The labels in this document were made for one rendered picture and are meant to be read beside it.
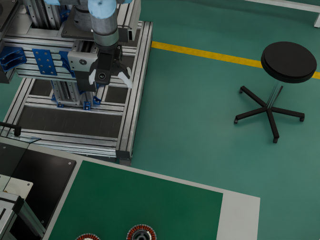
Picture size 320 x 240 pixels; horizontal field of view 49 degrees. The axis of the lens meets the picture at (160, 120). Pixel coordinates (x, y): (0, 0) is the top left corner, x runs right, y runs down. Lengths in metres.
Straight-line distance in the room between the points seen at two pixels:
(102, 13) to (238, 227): 0.93
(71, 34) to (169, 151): 1.15
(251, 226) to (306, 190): 1.09
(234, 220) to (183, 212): 0.20
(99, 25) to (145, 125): 1.59
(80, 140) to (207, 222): 1.11
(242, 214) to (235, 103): 1.42
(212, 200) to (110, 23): 0.81
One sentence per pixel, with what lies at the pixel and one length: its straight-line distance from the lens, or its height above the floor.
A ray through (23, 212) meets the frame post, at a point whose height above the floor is 1.01.
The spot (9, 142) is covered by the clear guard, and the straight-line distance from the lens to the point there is 1.28.
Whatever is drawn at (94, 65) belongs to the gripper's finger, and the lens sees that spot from 1.16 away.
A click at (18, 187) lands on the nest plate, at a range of 1.52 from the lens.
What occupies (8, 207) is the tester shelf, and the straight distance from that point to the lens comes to 1.11.
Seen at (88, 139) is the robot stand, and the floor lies 0.23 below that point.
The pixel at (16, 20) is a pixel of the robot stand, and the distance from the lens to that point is 1.95.
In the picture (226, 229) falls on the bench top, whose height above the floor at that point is 0.75.
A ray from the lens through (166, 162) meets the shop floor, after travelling 2.38.
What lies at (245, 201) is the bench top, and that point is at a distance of 1.49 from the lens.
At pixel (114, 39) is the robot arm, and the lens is 1.07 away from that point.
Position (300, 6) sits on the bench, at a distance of 3.52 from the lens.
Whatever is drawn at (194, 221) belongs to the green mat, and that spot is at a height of 0.75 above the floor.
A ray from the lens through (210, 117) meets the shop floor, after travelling 2.62.
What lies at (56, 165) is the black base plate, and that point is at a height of 0.77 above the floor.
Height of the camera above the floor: 2.07
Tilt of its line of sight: 54 degrees down
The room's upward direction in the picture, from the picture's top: 2 degrees clockwise
